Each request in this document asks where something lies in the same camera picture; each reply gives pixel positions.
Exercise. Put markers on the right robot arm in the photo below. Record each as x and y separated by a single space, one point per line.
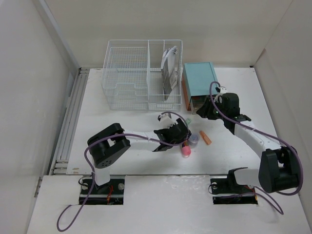
279 170

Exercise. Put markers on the green transparent tape case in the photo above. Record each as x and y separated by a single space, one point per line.
188 121

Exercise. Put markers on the teal drawer box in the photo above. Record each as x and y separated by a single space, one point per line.
196 80

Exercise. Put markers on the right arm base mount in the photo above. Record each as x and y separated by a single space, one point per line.
226 192

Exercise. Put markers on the white wire mesh organizer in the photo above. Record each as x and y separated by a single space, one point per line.
131 77

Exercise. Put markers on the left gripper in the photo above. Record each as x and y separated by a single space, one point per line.
164 130

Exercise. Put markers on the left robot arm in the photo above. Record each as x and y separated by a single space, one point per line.
107 146

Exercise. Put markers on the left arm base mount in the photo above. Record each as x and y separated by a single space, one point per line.
111 193

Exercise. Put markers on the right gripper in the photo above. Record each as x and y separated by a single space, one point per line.
206 111

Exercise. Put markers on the pink capped marker tube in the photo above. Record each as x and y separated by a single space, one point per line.
185 149

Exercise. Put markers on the clear paperclip jar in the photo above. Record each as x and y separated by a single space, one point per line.
193 139

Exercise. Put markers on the orange transparent case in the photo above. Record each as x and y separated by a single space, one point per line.
205 138

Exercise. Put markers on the grey setup guide booklet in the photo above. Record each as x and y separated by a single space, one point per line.
167 70

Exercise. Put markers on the aluminium rail frame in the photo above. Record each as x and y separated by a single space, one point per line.
61 153

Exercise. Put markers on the clear drawer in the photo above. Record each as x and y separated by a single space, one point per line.
196 103

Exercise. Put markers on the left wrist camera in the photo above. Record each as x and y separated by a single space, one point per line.
166 121

